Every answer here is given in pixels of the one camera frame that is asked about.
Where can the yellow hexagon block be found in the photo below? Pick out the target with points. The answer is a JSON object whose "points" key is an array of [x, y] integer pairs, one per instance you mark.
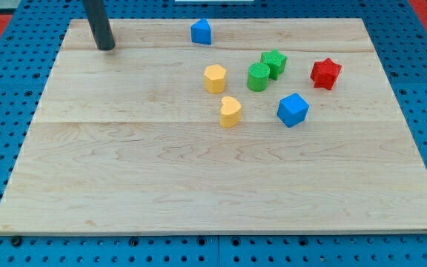
{"points": [[215, 79]]}

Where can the green cylinder block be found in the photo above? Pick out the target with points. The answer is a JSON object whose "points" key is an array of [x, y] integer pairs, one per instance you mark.
{"points": [[258, 75]]}

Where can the green star block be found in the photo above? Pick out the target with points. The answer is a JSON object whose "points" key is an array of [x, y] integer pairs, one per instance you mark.
{"points": [[276, 62]]}

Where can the blue triangle block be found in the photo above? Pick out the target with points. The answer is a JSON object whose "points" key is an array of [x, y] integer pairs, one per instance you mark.
{"points": [[201, 32]]}

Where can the blue cube block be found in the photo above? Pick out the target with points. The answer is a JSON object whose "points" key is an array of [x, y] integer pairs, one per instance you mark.
{"points": [[292, 110]]}

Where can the yellow heart block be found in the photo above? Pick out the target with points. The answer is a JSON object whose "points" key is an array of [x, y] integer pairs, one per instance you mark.
{"points": [[230, 112]]}

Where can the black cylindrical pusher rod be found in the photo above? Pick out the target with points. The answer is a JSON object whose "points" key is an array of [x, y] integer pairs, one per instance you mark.
{"points": [[99, 24]]}

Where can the light wooden board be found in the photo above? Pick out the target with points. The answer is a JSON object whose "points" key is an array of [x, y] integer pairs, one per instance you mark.
{"points": [[128, 142]]}

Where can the red star block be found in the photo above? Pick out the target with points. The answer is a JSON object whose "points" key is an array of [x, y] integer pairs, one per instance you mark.
{"points": [[325, 73]]}

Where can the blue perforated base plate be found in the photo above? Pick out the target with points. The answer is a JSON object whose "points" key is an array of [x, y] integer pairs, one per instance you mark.
{"points": [[28, 48]]}

